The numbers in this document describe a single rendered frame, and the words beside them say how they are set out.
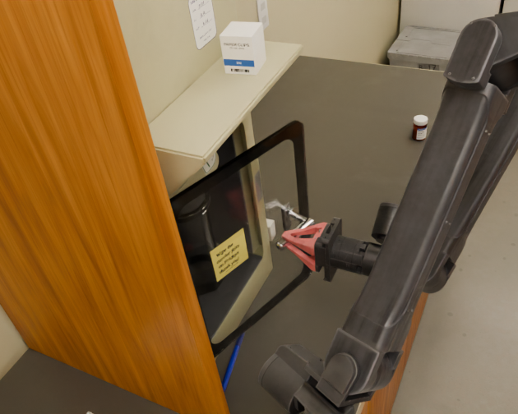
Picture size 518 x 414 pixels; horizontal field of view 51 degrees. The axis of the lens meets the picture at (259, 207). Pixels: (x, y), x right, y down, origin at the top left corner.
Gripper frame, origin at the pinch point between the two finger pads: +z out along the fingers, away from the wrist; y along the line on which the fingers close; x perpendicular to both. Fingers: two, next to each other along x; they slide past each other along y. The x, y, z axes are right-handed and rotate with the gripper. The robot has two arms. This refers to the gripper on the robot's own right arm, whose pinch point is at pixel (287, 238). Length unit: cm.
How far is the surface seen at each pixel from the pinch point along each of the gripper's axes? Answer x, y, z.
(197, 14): -2.1, 39.6, 11.7
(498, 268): -123, -120, -38
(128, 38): 13.3, 42.8, 11.8
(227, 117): 9.6, 31.0, 2.0
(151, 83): 11.3, 35.6, 11.8
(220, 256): 10.0, 2.5, 7.9
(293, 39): -127, -24, 55
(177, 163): 18.7, 29.2, 4.7
